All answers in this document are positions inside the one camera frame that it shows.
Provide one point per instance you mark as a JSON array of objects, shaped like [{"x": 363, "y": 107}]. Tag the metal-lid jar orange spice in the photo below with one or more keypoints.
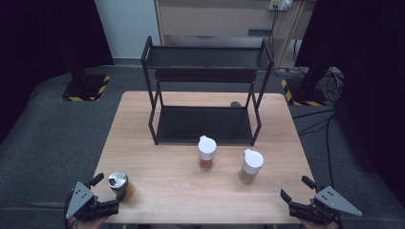
[{"x": 119, "y": 183}]

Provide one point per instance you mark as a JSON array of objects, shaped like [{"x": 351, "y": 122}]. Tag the striped black stand base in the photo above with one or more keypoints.
[
  {"x": 293, "y": 95},
  {"x": 95, "y": 86}
]

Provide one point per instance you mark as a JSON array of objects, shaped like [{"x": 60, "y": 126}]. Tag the black metal two-tier rack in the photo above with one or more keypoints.
[{"x": 207, "y": 125}]

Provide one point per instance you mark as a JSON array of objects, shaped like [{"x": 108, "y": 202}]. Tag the white power strip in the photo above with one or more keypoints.
[{"x": 280, "y": 4}]

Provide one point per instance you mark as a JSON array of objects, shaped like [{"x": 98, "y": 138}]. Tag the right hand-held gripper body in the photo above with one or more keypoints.
[{"x": 334, "y": 200}]

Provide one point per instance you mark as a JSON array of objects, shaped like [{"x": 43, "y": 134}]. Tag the small dark round disc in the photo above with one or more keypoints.
[{"x": 235, "y": 104}]

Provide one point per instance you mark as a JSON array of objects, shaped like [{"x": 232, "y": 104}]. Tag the white-lid jar pale spice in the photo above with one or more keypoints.
[{"x": 251, "y": 165}]

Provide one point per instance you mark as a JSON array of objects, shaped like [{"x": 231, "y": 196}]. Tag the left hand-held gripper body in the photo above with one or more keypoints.
[{"x": 79, "y": 200}]

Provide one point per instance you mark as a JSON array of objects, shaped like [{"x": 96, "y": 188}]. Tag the white-lid jar red-brown spice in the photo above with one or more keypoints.
[{"x": 207, "y": 151}]

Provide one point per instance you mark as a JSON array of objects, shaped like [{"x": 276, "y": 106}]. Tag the beige wooden cabinet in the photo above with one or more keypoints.
[{"x": 216, "y": 19}]

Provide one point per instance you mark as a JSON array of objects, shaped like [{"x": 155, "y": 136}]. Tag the person's left hand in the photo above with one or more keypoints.
[{"x": 90, "y": 224}]

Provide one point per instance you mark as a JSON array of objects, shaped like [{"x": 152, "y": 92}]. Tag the person's right hand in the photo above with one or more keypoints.
[{"x": 318, "y": 226}]

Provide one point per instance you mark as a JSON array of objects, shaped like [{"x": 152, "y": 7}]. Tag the black stand post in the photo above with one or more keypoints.
[
  {"x": 313, "y": 79},
  {"x": 79, "y": 73}
]

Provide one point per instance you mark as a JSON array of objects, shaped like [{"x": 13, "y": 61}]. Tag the dark curtain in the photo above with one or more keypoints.
[
  {"x": 38, "y": 47},
  {"x": 372, "y": 79}
]

